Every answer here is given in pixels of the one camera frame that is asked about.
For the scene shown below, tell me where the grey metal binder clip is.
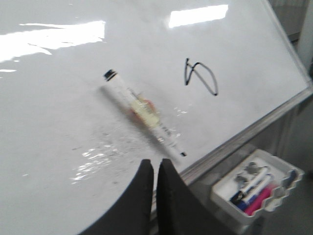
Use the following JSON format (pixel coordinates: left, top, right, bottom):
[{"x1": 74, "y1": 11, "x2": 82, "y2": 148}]
[{"x1": 235, "y1": 162, "x2": 269, "y2": 185}]

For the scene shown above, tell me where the white whiteboard with aluminium frame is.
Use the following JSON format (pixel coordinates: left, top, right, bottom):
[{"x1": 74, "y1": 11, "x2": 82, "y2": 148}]
[{"x1": 0, "y1": 0, "x2": 312, "y2": 235}]

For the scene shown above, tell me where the blue marker in tray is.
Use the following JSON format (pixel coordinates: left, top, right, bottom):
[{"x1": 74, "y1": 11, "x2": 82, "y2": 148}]
[{"x1": 236, "y1": 173, "x2": 274, "y2": 211}]

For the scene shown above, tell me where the white marker with black tip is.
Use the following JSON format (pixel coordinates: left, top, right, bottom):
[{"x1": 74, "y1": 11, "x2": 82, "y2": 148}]
[{"x1": 103, "y1": 69, "x2": 187, "y2": 157}]

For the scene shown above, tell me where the pink marker in tray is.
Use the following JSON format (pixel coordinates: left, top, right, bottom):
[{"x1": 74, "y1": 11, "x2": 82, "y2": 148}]
[{"x1": 244, "y1": 184, "x2": 277, "y2": 216}]

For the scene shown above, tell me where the white marker in tray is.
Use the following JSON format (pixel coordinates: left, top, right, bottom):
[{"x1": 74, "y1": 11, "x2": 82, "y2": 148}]
[{"x1": 230, "y1": 167, "x2": 269, "y2": 205}]

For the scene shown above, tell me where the white plastic marker tray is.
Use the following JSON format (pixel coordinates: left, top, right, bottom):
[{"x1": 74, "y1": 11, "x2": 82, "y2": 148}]
[{"x1": 211, "y1": 149, "x2": 304, "y2": 225}]

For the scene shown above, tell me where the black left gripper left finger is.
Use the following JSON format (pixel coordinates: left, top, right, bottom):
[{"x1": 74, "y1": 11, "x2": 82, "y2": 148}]
[{"x1": 80, "y1": 159, "x2": 154, "y2": 235}]

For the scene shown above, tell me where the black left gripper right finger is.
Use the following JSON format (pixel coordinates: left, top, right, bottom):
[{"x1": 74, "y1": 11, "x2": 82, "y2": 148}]
[{"x1": 157, "y1": 159, "x2": 220, "y2": 235}]

